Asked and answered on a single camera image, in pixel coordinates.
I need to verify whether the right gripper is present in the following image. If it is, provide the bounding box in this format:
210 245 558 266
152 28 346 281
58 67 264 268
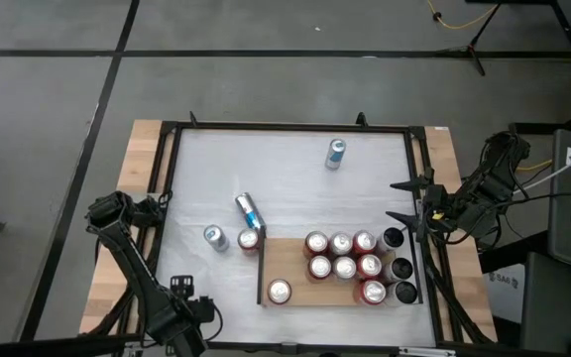
385 168 454 244

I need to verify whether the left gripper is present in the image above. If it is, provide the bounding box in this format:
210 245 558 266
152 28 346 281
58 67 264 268
164 275 217 357

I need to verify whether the red soda can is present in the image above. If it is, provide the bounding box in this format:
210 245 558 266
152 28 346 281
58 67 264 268
352 229 379 255

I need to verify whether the silver Diet Coke can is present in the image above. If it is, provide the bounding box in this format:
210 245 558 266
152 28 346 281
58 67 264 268
332 255 358 282
328 231 354 257

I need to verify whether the blue and silver slim can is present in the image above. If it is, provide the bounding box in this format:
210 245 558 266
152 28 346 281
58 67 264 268
202 224 230 253
234 191 268 232

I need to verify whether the blue silver Red Bull can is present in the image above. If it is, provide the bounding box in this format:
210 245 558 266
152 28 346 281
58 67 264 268
324 138 348 172

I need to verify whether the light wooden shelf board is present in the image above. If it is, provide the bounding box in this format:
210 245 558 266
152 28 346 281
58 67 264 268
261 236 418 306

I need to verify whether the white paper sign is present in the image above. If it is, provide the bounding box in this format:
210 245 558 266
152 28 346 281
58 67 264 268
483 262 527 324

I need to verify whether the black stand base bar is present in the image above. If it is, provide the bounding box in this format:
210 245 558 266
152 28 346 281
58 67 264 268
508 96 571 136

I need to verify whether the black tripod stand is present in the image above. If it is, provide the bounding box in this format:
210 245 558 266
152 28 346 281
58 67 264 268
436 0 505 76

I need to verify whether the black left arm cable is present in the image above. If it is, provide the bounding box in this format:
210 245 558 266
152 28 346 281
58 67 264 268
200 301 225 343

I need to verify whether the black metal shelf frame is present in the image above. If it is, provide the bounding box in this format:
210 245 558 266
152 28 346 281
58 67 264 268
256 225 423 307

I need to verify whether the black table frame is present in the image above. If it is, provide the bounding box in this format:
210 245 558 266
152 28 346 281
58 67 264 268
136 111 448 356

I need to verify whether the yellow floor cable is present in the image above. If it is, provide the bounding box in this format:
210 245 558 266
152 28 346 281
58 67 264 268
423 0 500 31

